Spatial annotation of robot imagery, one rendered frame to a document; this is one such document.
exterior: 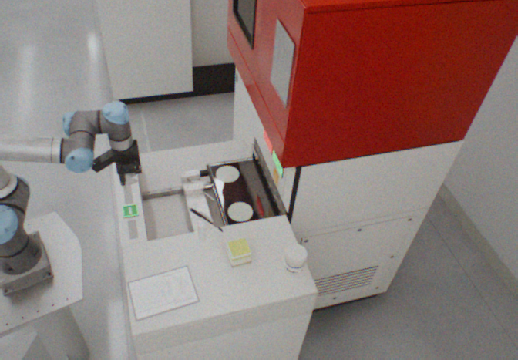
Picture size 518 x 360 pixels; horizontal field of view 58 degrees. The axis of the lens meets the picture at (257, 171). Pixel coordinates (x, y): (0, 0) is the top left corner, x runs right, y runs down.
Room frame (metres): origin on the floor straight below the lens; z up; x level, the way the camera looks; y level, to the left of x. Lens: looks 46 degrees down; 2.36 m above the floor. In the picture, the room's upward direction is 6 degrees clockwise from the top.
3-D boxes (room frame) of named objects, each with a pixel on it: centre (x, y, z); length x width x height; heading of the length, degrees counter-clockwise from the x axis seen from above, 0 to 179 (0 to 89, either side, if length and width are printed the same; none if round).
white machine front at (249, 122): (1.54, 0.01, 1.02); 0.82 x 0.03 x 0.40; 20
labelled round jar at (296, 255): (0.92, -0.16, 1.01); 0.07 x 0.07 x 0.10
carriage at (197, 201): (1.23, 0.23, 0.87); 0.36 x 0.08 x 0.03; 20
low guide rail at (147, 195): (1.37, 0.25, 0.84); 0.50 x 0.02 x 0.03; 110
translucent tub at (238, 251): (0.93, 0.04, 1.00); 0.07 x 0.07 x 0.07; 24
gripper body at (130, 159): (1.10, 0.45, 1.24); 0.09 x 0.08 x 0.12; 110
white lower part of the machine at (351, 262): (1.66, -0.31, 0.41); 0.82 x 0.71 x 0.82; 20
